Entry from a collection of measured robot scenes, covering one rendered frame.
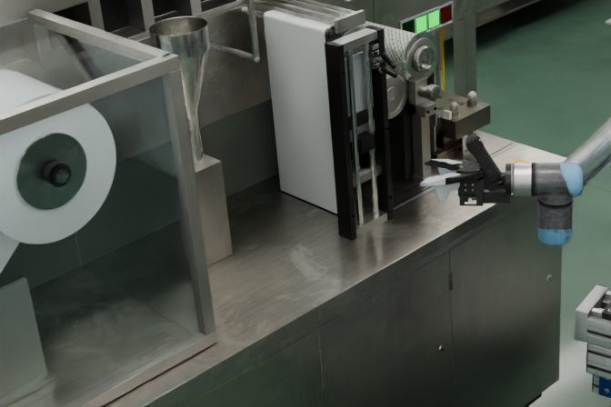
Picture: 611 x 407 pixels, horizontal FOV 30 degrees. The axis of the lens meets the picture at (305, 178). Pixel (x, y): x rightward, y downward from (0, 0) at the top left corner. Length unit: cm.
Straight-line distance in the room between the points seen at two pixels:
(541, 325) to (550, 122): 242
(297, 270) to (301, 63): 55
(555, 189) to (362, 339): 70
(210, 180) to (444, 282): 72
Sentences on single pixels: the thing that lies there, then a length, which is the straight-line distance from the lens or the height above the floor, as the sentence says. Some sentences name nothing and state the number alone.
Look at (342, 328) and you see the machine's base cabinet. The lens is 288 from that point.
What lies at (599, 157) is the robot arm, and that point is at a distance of 267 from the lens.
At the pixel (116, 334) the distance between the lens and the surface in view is 247.
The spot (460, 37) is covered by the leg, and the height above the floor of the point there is 98.
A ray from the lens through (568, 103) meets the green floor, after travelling 613.
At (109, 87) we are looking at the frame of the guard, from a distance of 226.
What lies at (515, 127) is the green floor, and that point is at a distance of 584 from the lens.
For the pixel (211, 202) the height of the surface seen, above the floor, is 107.
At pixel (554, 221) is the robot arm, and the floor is 113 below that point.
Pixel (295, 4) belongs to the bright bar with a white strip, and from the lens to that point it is 308.
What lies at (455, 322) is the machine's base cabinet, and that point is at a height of 57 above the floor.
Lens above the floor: 237
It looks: 26 degrees down
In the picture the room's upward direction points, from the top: 5 degrees counter-clockwise
